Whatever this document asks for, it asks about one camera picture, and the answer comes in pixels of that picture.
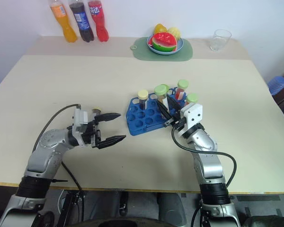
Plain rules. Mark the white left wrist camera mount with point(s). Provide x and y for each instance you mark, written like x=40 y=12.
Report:
x=80 y=120

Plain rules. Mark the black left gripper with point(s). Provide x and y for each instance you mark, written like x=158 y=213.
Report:
x=91 y=133

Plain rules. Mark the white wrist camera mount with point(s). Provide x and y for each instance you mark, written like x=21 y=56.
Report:
x=80 y=120
x=192 y=116

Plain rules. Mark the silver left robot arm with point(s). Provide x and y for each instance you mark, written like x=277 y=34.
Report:
x=46 y=147

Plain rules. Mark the red soda bottle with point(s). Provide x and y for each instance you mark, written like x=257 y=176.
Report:
x=98 y=20

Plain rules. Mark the blue plastic stool stack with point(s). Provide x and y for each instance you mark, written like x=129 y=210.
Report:
x=277 y=85

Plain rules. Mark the clear glass cup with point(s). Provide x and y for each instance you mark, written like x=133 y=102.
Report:
x=219 y=40

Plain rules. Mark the dark rounded shape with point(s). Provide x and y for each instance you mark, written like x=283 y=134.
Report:
x=118 y=223

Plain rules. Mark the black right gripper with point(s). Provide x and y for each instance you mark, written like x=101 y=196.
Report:
x=175 y=121

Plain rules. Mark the blue plate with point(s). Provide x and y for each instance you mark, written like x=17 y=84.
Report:
x=180 y=46

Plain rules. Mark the black metal frame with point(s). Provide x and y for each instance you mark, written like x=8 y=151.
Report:
x=69 y=208

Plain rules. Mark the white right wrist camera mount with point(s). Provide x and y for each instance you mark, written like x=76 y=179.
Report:
x=192 y=116

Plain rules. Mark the toy watermelon slice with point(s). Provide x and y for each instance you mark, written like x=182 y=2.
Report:
x=164 y=41

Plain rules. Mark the green-capped red liquid tube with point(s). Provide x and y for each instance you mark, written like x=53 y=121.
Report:
x=181 y=87

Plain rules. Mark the yellow toy fruit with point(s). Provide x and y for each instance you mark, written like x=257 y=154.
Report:
x=174 y=32

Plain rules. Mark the green-capped white-label tube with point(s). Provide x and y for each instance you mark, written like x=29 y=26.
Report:
x=161 y=90

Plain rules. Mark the yellow-capped dark liquid tube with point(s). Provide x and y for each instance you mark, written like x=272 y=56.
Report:
x=143 y=97

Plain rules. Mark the small green-capped tube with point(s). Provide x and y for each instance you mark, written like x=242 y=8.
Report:
x=192 y=98

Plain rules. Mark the orange-yellow toy pepper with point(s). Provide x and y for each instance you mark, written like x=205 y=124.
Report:
x=159 y=28

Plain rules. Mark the black textured rounded shape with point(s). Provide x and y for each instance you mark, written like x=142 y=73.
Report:
x=269 y=221

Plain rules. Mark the grey rounded shape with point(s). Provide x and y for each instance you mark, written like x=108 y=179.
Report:
x=171 y=208

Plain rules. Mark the green cutting mat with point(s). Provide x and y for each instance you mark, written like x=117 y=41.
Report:
x=142 y=53

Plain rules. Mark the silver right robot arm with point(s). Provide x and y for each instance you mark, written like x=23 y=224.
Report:
x=210 y=165

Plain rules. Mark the orange soda bottle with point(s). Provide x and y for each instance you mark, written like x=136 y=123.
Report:
x=62 y=21

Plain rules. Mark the tan-capped loose test tube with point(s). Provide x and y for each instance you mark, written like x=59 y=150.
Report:
x=96 y=110

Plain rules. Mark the dark cola bottle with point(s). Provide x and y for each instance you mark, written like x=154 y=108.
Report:
x=81 y=21

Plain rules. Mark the blue test tube rack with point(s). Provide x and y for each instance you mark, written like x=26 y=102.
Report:
x=142 y=118

